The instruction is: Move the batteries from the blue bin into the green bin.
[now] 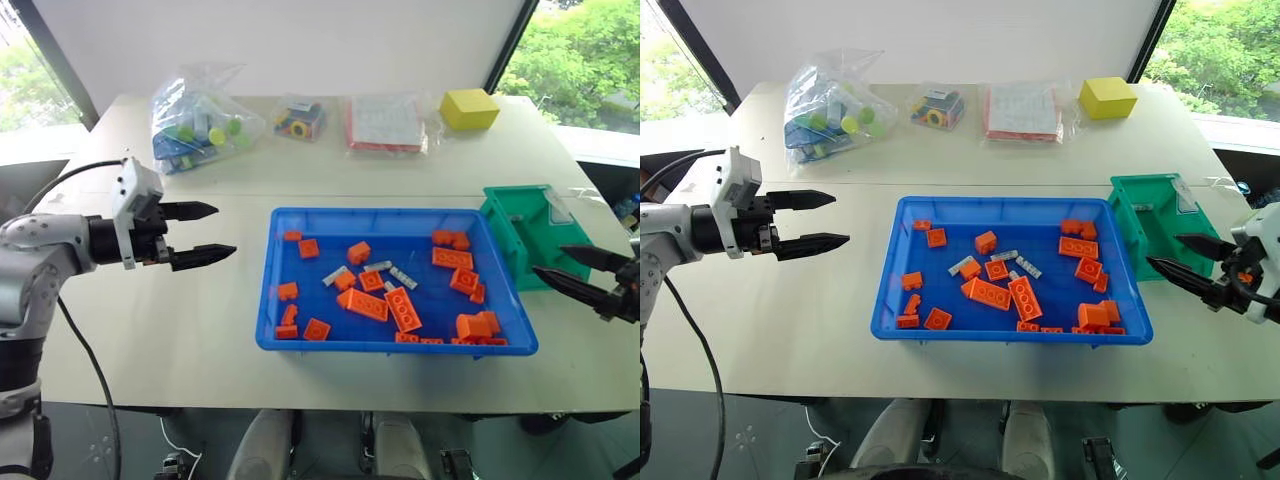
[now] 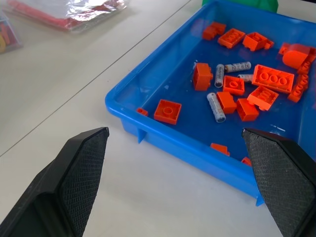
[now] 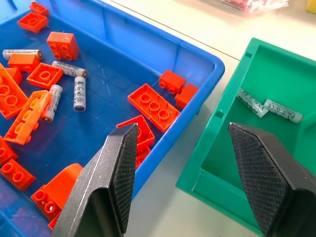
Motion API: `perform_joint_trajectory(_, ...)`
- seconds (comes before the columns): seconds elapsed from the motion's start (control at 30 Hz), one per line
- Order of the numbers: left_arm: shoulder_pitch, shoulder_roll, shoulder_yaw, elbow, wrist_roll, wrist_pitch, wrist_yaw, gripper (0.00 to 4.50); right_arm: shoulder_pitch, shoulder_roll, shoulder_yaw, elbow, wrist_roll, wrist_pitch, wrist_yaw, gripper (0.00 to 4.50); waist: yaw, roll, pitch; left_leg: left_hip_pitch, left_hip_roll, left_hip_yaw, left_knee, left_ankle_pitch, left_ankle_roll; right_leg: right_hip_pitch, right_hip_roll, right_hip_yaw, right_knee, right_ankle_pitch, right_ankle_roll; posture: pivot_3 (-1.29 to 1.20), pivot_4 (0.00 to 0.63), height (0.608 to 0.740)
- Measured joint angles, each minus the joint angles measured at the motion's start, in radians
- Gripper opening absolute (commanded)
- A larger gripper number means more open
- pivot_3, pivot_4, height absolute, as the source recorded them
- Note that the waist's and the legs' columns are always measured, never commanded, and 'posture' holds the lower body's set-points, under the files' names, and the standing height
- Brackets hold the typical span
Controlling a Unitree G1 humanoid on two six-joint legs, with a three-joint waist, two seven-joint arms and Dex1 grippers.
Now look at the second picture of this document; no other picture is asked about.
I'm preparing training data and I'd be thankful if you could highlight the white AA battery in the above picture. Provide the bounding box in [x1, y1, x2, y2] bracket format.
[206, 92, 227, 123]
[224, 61, 252, 74]
[237, 74, 254, 83]
[214, 64, 225, 88]

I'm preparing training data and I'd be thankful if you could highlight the green object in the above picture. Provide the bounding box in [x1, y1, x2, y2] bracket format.
[201, 0, 279, 12]

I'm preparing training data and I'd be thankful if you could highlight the blue plastic tray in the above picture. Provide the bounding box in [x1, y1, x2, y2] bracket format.
[105, 0, 316, 207]

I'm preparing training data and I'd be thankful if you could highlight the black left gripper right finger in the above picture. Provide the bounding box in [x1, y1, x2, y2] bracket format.
[241, 127, 316, 237]

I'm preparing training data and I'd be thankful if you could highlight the orange rectangular hollow brick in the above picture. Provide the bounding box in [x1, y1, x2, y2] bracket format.
[217, 28, 246, 49]

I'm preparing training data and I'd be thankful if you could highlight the clear bag with red items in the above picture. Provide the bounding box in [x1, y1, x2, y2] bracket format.
[1, 0, 129, 33]

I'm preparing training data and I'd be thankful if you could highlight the orange stepped brick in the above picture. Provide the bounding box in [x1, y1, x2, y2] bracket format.
[202, 21, 227, 41]

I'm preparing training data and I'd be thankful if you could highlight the orange slanted brick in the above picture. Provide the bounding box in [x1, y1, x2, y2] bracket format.
[247, 85, 279, 111]

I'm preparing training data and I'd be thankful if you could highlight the orange long narrow brick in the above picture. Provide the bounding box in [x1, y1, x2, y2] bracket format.
[287, 74, 309, 103]

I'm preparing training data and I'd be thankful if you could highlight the orange smooth brick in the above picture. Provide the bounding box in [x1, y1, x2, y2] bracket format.
[236, 98, 260, 122]

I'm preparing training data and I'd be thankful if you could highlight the orange square flat brick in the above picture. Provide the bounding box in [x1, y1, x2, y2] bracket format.
[154, 99, 182, 125]

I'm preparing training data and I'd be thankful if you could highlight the orange rounded brick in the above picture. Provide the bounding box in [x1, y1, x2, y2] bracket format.
[282, 43, 311, 69]

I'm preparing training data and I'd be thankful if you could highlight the orange tall brick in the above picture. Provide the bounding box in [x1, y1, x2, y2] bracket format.
[193, 63, 214, 91]

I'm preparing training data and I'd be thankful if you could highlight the orange large studded brick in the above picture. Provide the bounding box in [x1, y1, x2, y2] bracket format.
[252, 64, 295, 94]

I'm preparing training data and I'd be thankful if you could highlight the orange square studded brick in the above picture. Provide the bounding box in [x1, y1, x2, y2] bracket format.
[223, 75, 245, 96]

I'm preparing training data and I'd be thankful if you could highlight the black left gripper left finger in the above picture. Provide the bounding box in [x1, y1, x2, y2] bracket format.
[0, 127, 110, 237]

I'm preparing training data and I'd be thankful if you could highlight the clear plastic container with items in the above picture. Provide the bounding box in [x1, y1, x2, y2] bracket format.
[0, 9, 24, 55]

